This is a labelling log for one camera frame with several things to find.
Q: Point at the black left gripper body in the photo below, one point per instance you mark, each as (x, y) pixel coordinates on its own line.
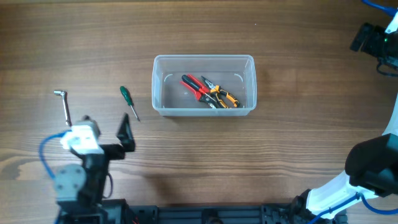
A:
(98, 164)

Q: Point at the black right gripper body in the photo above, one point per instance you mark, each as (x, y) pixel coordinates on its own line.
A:
(381, 44)

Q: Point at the clear plastic container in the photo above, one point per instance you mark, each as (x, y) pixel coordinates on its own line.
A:
(178, 90)

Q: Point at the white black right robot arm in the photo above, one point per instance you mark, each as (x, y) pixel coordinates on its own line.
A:
(371, 166)

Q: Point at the silver L-shaped socket wrench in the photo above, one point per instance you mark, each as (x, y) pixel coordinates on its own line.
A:
(63, 94)

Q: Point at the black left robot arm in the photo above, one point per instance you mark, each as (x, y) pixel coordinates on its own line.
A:
(80, 187)

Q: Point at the green handled screwdriver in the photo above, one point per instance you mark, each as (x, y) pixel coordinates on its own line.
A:
(127, 96)

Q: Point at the orange black long-nose pliers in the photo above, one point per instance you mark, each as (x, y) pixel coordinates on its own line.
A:
(217, 92)

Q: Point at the black red screwdriver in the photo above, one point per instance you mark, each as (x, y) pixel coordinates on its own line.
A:
(191, 82)

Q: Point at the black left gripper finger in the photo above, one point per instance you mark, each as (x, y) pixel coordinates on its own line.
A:
(86, 118)
(125, 136)

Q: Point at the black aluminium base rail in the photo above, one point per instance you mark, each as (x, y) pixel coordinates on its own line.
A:
(263, 214)

